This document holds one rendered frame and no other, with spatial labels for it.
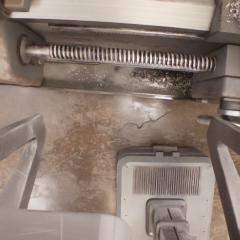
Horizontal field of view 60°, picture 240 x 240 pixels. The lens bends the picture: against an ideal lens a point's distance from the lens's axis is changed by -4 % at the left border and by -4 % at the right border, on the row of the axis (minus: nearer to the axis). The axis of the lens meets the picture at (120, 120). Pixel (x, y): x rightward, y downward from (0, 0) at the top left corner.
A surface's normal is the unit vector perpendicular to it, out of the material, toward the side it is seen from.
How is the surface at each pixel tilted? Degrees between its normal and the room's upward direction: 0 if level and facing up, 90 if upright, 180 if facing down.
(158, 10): 36
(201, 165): 0
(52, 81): 0
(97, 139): 0
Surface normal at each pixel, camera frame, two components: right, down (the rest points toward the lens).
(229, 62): -0.03, 0.10
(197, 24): -0.07, 0.66
